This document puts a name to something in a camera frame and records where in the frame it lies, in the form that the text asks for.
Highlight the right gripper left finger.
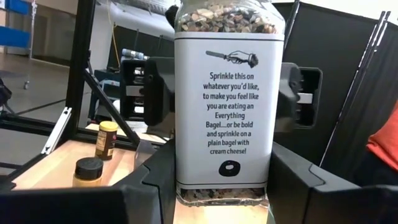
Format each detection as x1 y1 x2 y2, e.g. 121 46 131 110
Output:
119 57 177 224

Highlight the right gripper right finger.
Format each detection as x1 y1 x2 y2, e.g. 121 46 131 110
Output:
267 62 326 224

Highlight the bagel seasoning jar white lid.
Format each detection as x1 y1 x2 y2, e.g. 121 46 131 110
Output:
173 0 286 208

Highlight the crunchy onion jar yellow lid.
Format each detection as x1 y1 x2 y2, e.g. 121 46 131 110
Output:
95 120 119 161

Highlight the turmeric jar with white sticker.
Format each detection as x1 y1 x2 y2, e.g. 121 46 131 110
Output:
72 157 104 188

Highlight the black curtain partition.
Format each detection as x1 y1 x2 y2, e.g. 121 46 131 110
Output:
273 1 398 175

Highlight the person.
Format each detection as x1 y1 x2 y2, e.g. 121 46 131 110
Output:
357 102 398 187

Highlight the silver aluminium bar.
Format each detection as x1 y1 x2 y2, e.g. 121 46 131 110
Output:
41 107 73 156

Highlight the blue storage bin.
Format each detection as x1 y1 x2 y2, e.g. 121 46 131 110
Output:
0 26 32 48
5 0 32 15

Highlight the black aluminium table frame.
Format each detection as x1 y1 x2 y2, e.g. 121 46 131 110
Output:
0 0 142 190

